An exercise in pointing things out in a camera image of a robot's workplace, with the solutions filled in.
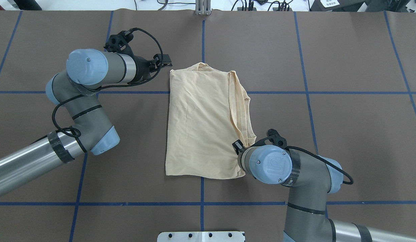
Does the cream yellow long-sleeve shirt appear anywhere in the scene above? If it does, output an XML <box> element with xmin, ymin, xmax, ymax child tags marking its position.
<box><xmin>165</xmin><ymin>62</ymin><xmax>257</xmax><ymax>179</ymax></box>

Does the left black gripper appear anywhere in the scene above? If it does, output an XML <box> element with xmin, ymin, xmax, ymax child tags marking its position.
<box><xmin>134</xmin><ymin>54</ymin><xmax>173</xmax><ymax>83</ymax></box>

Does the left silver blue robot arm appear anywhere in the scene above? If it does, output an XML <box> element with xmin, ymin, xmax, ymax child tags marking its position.
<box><xmin>0</xmin><ymin>49</ymin><xmax>172</xmax><ymax>198</ymax></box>

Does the aluminium frame post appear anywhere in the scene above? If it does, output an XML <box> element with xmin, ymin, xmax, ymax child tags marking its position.
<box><xmin>195</xmin><ymin>0</ymin><xmax>212</xmax><ymax>15</ymax></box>

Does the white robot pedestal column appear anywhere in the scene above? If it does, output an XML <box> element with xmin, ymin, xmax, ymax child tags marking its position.
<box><xmin>157</xmin><ymin>231</ymin><xmax>246</xmax><ymax>242</ymax></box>

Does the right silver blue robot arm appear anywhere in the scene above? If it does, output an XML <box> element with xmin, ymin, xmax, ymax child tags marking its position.
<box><xmin>233</xmin><ymin>139</ymin><xmax>416</xmax><ymax>242</ymax></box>

